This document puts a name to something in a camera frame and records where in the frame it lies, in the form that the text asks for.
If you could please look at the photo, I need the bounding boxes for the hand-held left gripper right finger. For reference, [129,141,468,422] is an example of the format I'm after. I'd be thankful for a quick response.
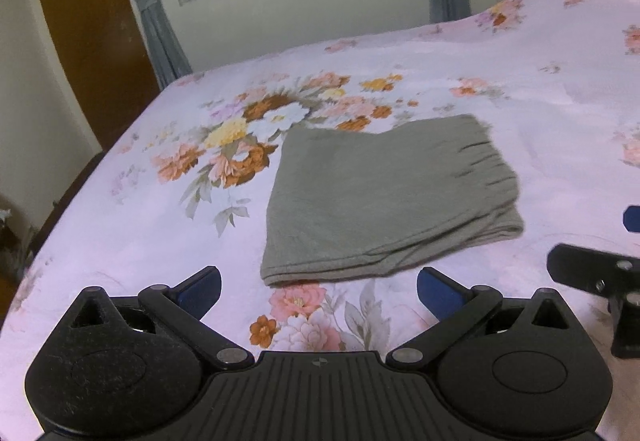
[385,266,582,370]

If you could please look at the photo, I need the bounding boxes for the grey pants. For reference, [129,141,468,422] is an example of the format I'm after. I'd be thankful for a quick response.
[260,114,525,287]

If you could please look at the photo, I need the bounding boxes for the floral pink bedsheet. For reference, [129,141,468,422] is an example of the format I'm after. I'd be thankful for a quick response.
[0,0,640,441]

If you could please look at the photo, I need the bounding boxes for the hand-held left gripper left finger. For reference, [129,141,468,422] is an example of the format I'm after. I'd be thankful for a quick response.
[59,265,257,370]

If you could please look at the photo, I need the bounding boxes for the dark bed frame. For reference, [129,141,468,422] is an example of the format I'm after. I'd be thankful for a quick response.
[27,150,106,256]

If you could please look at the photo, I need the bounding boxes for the brown wooden door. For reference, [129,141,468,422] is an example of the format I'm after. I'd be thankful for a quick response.
[29,0,161,150]

